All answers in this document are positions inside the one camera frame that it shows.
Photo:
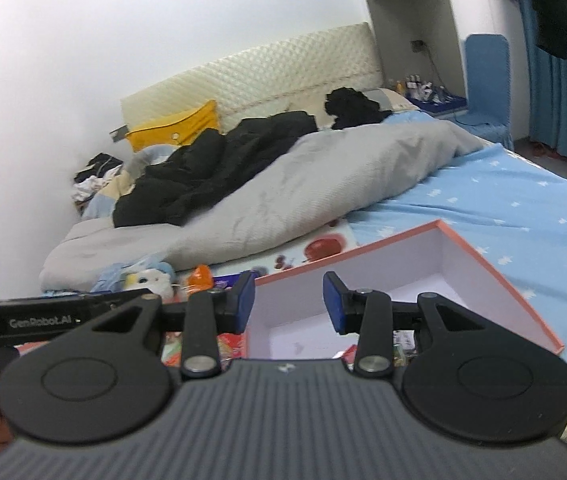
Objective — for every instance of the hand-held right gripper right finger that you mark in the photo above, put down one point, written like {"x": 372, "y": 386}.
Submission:
{"x": 333, "y": 305}

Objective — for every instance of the blue covered chair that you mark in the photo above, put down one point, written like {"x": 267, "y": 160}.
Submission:
{"x": 486, "y": 80}

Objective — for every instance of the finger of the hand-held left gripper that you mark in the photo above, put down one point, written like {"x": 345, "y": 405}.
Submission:
{"x": 103, "y": 302}

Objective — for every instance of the black jacket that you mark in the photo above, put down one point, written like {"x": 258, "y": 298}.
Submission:
{"x": 203, "y": 170}

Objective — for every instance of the grey duvet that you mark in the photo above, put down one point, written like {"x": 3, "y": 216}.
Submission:
{"x": 288, "y": 185}

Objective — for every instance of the pastel checked blanket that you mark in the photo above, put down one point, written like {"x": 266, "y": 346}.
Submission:
{"x": 113, "y": 190}

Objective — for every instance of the cream pillow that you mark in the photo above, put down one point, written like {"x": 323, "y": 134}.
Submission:
{"x": 398, "y": 100}

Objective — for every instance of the yellow pillow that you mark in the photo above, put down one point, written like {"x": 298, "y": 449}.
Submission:
{"x": 178, "y": 127}

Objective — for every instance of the pink cardboard box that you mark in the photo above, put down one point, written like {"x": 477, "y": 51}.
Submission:
{"x": 413, "y": 260}

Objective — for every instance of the blue curtain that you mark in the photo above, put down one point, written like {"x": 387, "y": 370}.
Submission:
{"x": 558, "y": 100}

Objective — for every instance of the pile of mixed clothes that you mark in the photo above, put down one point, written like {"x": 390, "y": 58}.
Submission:
{"x": 95, "y": 177}

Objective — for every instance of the black clothes heap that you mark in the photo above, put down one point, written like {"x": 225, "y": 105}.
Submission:
{"x": 353, "y": 107}

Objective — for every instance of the black wall socket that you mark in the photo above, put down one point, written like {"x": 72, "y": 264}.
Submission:
{"x": 418, "y": 46}

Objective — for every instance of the blue storage tray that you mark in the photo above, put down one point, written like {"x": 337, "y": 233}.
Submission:
{"x": 441, "y": 105}

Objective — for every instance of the row of small bottles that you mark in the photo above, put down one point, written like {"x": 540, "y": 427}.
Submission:
{"x": 416, "y": 89}

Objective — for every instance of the grey wall bracket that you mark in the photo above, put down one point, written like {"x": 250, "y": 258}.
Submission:
{"x": 119, "y": 132}

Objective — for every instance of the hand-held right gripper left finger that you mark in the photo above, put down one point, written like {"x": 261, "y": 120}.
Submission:
{"x": 247, "y": 305}

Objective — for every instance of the cream quilted headboard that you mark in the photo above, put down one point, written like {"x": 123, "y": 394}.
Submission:
{"x": 273, "y": 70}

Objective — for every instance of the fruit print mat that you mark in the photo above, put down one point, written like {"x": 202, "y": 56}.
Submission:
{"x": 323, "y": 245}

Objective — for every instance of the light blue star bedsheet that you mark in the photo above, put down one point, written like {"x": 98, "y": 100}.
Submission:
{"x": 513, "y": 210}

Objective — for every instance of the red snack packet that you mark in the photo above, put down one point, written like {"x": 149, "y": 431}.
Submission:
{"x": 349, "y": 353}

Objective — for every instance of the white blue plush penguin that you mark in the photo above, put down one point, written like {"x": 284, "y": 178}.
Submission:
{"x": 156, "y": 280}

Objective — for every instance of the orange snack packet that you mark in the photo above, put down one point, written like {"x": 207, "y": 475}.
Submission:
{"x": 201, "y": 277}

